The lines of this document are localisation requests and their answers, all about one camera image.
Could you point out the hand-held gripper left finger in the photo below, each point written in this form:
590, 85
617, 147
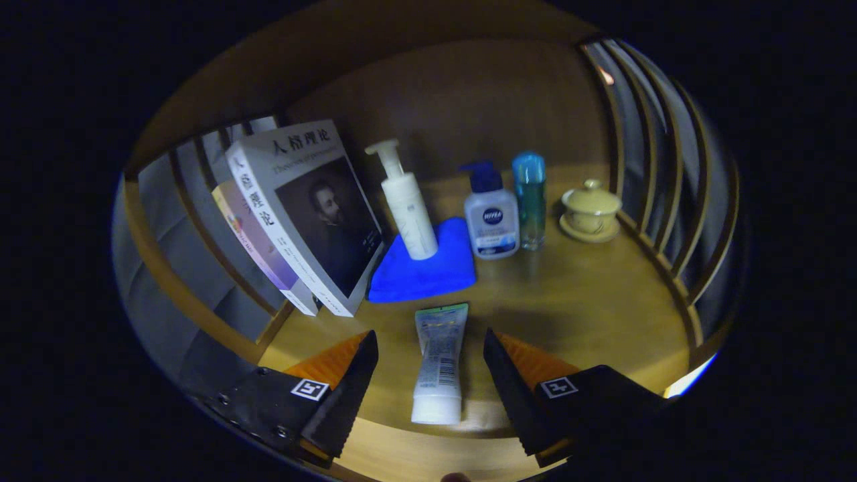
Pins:
348, 402

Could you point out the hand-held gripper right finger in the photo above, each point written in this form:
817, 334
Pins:
515, 402

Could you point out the white tube with green end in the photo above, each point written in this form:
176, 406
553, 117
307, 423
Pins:
438, 361

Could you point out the wooden countertop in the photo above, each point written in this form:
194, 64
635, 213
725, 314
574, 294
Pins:
569, 301

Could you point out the wooden cabinet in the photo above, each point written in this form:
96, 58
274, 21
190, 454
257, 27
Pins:
469, 100

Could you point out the blue folded cloth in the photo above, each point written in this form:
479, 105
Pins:
428, 274

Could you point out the grey bottle with blue pump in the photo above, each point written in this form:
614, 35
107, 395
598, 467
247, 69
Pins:
492, 227

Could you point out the white table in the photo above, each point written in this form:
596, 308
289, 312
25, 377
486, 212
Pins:
689, 378

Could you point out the pink book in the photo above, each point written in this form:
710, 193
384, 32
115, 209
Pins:
258, 251

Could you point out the white book with portrait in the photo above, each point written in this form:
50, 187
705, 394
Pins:
315, 207

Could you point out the white pump bottle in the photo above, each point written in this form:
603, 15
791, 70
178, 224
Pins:
412, 214

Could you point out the teal glass bottle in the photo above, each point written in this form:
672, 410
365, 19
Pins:
530, 201

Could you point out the yellow lidded tea cup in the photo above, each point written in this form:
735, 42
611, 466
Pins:
589, 211

